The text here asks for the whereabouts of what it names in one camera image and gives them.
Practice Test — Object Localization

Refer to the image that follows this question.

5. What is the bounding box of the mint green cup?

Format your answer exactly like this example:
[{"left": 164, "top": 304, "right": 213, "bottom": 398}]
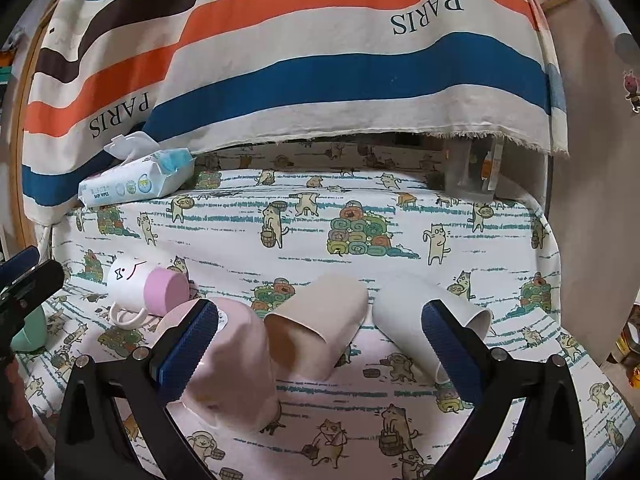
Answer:
[{"left": 11, "top": 306, "right": 48, "bottom": 353}]

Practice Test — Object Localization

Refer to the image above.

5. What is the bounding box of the pink mug with handle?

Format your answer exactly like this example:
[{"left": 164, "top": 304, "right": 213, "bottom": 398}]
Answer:
[{"left": 180, "top": 297, "right": 280, "bottom": 434}]

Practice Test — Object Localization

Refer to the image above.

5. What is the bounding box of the white cup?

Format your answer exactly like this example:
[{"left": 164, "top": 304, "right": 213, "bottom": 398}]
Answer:
[{"left": 372, "top": 271, "right": 495, "bottom": 386}]

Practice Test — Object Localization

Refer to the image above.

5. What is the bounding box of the beige square cup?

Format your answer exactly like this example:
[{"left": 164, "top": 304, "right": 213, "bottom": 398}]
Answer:
[{"left": 264, "top": 274, "right": 369, "bottom": 382}]

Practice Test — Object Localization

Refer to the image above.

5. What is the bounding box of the cat print bed sheet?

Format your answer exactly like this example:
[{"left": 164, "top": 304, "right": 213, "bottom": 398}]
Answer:
[{"left": 20, "top": 142, "right": 634, "bottom": 479}]

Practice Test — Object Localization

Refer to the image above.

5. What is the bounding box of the white pink face mug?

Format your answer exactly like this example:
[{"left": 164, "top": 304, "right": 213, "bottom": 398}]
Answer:
[{"left": 106, "top": 256, "right": 190, "bottom": 330}]

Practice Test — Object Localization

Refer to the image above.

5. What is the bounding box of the baby wipes pack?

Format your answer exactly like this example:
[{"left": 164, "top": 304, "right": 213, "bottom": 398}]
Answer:
[{"left": 78, "top": 131, "right": 195, "bottom": 207}]

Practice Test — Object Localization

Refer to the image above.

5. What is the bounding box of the striped Paris cloth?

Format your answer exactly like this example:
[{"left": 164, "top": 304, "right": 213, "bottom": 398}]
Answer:
[{"left": 22, "top": 0, "right": 568, "bottom": 226}]

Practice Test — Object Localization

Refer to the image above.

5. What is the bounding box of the clear plastic box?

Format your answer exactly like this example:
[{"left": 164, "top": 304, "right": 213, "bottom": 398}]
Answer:
[{"left": 444, "top": 136, "right": 504, "bottom": 204}]

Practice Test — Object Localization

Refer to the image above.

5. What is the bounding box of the cartoon sticker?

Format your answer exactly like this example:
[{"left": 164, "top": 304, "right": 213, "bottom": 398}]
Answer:
[{"left": 623, "top": 70, "right": 640, "bottom": 114}]

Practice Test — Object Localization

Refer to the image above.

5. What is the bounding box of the wooden hoop frame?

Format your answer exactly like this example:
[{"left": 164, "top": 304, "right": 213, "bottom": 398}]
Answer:
[{"left": 4, "top": 0, "right": 58, "bottom": 252}]

